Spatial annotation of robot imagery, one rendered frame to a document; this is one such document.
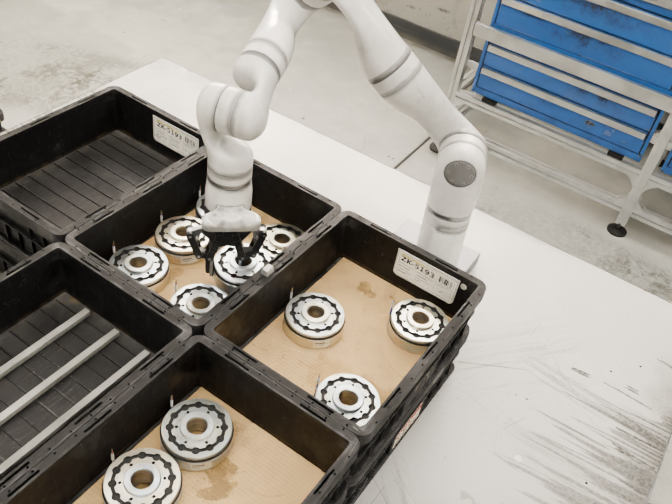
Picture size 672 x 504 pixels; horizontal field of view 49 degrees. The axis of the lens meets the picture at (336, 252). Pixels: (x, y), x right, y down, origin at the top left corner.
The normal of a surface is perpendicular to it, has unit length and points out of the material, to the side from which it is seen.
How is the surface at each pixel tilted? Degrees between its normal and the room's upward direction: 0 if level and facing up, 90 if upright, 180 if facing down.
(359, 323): 0
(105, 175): 0
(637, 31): 90
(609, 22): 90
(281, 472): 0
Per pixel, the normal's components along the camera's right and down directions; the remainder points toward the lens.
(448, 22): -0.54, 0.51
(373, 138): 0.14, -0.73
